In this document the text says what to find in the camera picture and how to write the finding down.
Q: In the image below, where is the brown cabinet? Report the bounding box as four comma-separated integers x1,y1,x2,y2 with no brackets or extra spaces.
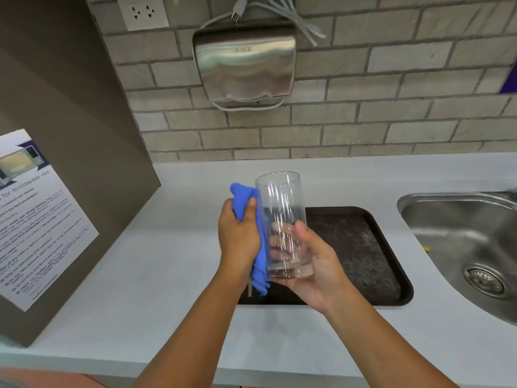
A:
0,0,162,347

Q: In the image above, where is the clear drinking glass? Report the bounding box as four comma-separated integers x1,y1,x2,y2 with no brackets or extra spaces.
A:
255,171,315,279

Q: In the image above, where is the white wall socket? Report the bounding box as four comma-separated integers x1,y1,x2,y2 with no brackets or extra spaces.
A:
117,0,170,31

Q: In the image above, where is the dark brown tray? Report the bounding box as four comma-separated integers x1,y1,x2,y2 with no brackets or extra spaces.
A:
237,206,414,307

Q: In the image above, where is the stainless steel sink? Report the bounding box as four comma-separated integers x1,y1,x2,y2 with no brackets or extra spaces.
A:
397,191,517,325

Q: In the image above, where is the person's left forearm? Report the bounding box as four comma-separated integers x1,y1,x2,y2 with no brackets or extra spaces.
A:
130,260,252,388

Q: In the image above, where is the blue wall sign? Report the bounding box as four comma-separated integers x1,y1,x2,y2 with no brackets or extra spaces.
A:
499,56,517,95

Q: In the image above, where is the blue cleaning cloth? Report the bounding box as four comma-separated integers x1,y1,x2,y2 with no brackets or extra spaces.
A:
230,182,271,297

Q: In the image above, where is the stainless steel hand dryer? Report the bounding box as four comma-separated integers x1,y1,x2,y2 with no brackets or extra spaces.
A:
192,21,297,109

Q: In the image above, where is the person's right forearm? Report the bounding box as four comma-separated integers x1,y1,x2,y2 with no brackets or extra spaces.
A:
321,290,461,388

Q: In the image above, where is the person's left hand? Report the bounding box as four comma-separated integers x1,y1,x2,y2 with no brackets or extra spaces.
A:
218,197,263,269

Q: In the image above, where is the printed instruction poster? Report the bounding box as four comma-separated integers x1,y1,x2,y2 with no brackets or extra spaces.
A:
0,129,100,312

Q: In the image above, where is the person's right hand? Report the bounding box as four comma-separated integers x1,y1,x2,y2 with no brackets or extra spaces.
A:
270,220,349,314

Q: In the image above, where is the sink drain strainer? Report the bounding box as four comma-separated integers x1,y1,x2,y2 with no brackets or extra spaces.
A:
463,264,505,295

